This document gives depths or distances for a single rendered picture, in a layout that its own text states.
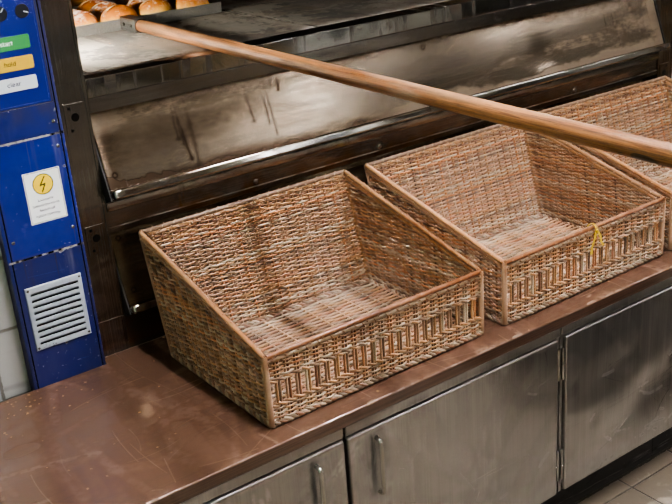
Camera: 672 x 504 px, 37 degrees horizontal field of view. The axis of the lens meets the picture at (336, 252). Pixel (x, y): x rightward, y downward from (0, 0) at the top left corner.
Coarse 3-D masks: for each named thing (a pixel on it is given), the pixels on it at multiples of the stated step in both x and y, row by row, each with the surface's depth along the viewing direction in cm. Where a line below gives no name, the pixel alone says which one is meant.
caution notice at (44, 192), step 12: (48, 168) 197; (24, 180) 195; (36, 180) 197; (48, 180) 198; (60, 180) 200; (36, 192) 197; (48, 192) 199; (60, 192) 200; (36, 204) 198; (48, 204) 199; (60, 204) 201; (36, 216) 199; (48, 216) 200; (60, 216) 202
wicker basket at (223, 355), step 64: (320, 192) 237; (192, 256) 219; (256, 256) 228; (320, 256) 237; (384, 256) 237; (448, 256) 218; (192, 320) 203; (256, 320) 228; (320, 320) 226; (384, 320) 198; (448, 320) 209; (256, 384) 187; (320, 384) 192
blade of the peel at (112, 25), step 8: (184, 8) 261; (192, 8) 262; (200, 8) 264; (208, 8) 265; (216, 8) 266; (144, 16) 255; (152, 16) 256; (160, 16) 258; (168, 16) 259; (176, 16) 260; (184, 16) 262; (192, 16) 263; (88, 24) 247; (96, 24) 248; (104, 24) 250; (112, 24) 251; (80, 32) 247; (88, 32) 248; (96, 32) 249; (104, 32) 250
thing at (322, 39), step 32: (480, 0) 256; (512, 0) 263; (544, 0) 270; (320, 32) 230; (352, 32) 235; (384, 32) 241; (160, 64) 209; (192, 64) 213; (224, 64) 218; (96, 96) 203
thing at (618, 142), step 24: (144, 24) 241; (216, 48) 214; (240, 48) 206; (264, 48) 201; (312, 72) 187; (336, 72) 180; (360, 72) 176; (408, 96) 165; (432, 96) 160; (456, 96) 156; (504, 120) 148; (528, 120) 144; (552, 120) 141; (600, 144) 134; (624, 144) 131; (648, 144) 128
